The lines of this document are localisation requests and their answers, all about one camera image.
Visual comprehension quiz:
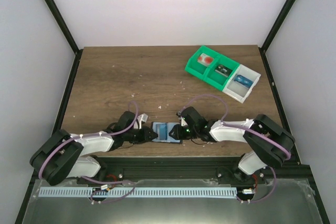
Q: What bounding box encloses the black leather card holder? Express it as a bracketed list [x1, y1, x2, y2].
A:
[151, 122, 182, 144]

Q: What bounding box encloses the blue VIP credit card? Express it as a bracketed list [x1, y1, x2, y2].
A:
[235, 74, 253, 87]

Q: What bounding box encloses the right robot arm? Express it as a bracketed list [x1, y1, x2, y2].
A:
[167, 106, 295, 183]

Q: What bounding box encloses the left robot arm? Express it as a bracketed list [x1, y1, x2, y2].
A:
[29, 111, 158, 186]

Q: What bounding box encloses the black VIP card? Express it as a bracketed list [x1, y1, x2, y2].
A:
[215, 64, 232, 77]

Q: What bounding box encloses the blue card in bin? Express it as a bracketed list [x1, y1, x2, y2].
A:
[234, 74, 253, 88]

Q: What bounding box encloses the red white card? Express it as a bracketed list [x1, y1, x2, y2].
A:
[197, 53, 214, 67]

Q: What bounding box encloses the white translucent bin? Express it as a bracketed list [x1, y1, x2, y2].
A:
[223, 64, 261, 103]

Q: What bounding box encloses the green bin far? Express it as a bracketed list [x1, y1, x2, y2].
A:
[185, 45, 223, 80]

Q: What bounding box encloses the green bin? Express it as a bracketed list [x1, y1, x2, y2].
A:
[203, 56, 240, 91]
[185, 45, 223, 80]

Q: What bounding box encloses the green bin middle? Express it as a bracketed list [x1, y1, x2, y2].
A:
[203, 56, 240, 91]

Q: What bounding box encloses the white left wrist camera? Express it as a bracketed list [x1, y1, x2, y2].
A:
[134, 113, 148, 130]

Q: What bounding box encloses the black aluminium front rail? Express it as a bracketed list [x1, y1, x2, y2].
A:
[76, 156, 312, 185]

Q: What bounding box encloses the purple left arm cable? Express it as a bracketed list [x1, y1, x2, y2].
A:
[38, 100, 140, 180]

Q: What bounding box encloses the light blue slotted cable duct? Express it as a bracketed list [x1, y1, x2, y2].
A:
[38, 187, 237, 199]

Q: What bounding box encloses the black left frame post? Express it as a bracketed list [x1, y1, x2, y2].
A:
[28, 0, 80, 54]

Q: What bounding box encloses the black frame post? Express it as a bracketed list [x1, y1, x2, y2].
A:
[261, 0, 312, 51]
[28, 0, 80, 54]

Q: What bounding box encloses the black right frame post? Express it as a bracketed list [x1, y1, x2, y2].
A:
[261, 0, 312, 51]

